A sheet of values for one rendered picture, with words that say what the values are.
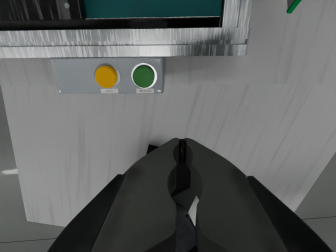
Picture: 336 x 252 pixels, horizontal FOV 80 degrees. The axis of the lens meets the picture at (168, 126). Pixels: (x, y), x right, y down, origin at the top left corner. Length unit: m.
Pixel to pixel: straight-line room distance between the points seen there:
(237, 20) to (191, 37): 0.08
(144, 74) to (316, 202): 2.13
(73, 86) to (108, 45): 0.11
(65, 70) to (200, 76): 0.29
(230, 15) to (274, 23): 0.15
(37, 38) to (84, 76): 0.10
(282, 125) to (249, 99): 0.12
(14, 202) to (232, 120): 2.27
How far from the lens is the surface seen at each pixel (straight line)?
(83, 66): 0.42
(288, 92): 0.57
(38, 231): 2.74
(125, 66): 0.40
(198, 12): 0.39
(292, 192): 0.77
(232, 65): 0.50
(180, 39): 0.38
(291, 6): 0.35
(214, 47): 0.39
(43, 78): 0.59
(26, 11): 0.44
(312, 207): 2.37
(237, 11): 0.40
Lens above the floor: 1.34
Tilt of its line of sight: 63 degrees down
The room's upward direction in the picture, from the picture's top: 176 degrees counter-clockwise
